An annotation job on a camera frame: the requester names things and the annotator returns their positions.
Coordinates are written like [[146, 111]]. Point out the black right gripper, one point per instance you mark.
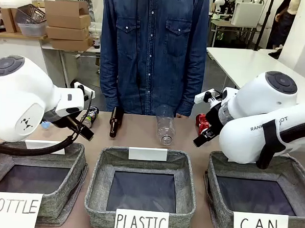
[[214, 119]]

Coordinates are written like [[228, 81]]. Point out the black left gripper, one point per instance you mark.
[[71, 122]]

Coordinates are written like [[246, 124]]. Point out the crushed black soda can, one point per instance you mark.
[[91, 116]]

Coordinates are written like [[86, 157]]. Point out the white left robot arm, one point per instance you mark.
[[17, 99]]

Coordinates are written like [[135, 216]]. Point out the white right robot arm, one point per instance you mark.
[[254, 129]]

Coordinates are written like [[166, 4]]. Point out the crushed red soda can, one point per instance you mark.
[[202, 123]]

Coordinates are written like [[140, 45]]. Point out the grey fabric basket bottle label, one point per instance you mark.
[[36, 179]]

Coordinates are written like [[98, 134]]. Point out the grey fabric basket plastic label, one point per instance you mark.
[[141, 187]]

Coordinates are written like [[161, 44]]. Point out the grey fabric basket can label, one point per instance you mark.
[[255, 196]]

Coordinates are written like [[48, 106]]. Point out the white paper sign CAN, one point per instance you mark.
[[260, 227]]

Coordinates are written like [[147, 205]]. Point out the black mesh basket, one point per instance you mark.
[[31, 14]]

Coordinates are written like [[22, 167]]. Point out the person's left hand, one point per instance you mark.
[[181, 116]]

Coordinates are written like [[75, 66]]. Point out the brown glass bottle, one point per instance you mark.
[[115, 123]]

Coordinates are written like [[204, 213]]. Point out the clear plastic bottle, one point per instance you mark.
[[165, 127]]

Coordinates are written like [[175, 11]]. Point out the small light blue cap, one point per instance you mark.
[[46, 124]]

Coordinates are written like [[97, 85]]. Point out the blank white card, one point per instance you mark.
[[147, 154], [44, 146]]

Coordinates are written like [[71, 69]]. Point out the large white table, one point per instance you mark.
[[249, 65]]

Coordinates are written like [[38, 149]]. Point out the flat cardboard box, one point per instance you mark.
[[67, 33], [67, 21], [70, 43], [67, 8]]

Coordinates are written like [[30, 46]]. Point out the dark drink bottle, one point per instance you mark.
[[96, 42]]

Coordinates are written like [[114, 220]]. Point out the person in denim shirt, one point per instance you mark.
[[153, 50]]

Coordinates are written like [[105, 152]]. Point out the white paper sign PLASTIC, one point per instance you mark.
[[141, 222]]

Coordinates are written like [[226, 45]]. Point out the white paper sign BOTTLE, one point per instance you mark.
[[12, 210]]

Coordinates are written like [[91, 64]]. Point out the white side table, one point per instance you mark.
[[23, 46]]

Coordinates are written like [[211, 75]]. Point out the green framed workbench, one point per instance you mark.
[[223, 28]]

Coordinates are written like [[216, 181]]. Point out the black object on white table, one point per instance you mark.
[[276, 52]]

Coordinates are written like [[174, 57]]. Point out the clear plastic bin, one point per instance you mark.
[[32, 29]]

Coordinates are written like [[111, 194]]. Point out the black tripod pole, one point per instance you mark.
[[264, 22]]

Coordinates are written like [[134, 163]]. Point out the white box on bench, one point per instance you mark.
[[247, 14]]

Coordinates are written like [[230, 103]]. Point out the small upright cardboard box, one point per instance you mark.
[[9, 19]]

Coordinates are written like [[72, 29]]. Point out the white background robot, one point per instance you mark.
[[221, 2]]

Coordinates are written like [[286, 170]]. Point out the person in dark clothes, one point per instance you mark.
[[281, 23]]

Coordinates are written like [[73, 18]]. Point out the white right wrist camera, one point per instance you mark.
[[205, 96]]

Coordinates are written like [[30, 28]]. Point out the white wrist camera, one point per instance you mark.
[[81, 88], [205, 96]]

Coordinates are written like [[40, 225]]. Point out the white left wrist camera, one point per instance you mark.
[[81, 88]]

